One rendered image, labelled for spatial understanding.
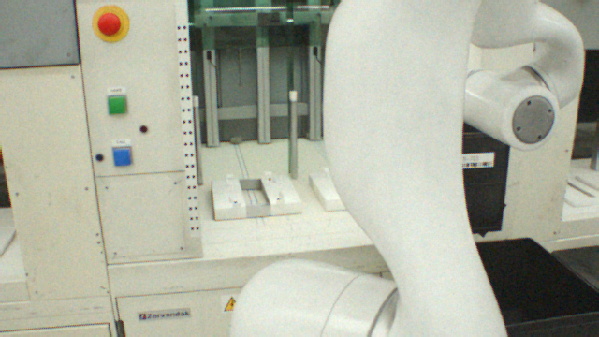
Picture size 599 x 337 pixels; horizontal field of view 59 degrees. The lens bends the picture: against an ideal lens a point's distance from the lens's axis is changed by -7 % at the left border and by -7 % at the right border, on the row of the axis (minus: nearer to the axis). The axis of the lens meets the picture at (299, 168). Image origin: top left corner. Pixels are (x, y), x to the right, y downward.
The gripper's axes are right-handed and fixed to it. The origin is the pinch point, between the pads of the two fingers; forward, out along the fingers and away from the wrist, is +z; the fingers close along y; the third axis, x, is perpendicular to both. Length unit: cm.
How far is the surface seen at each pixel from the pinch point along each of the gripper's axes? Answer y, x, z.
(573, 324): 14.0, -33.2, -29.1
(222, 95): -31, -21, 105
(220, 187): -35, -35, 49
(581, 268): 35, -39, -5
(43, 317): -76, -50, 15
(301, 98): -3, -24, 106
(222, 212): -36, -36, 35
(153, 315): -52, -51, 15
